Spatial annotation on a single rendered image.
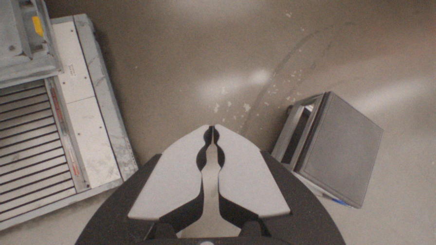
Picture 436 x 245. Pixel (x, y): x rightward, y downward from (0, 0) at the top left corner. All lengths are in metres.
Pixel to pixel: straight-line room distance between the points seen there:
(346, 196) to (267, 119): 0.52
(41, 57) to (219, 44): 0.83
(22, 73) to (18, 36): 0.13
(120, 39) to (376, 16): 2.00
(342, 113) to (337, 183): 0.29
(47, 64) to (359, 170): 1.37
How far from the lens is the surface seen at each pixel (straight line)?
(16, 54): 0.95
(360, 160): 0.94
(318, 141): 0.78
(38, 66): 1.00
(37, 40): 1.05
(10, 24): 1.02
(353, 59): 1.68
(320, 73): 1.39
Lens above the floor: 0.90
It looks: 75 degrees down
